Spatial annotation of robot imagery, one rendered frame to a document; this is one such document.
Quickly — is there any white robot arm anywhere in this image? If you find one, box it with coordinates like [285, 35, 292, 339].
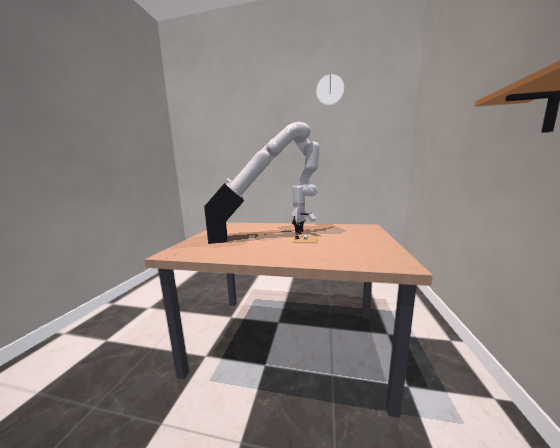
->
[226, 122, 320, 207]

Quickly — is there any tan flat mat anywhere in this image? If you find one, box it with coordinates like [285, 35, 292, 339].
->
[293, 236, 318, 243]

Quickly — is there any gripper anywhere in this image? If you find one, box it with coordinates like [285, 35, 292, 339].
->
[291, 206, 306, 233]

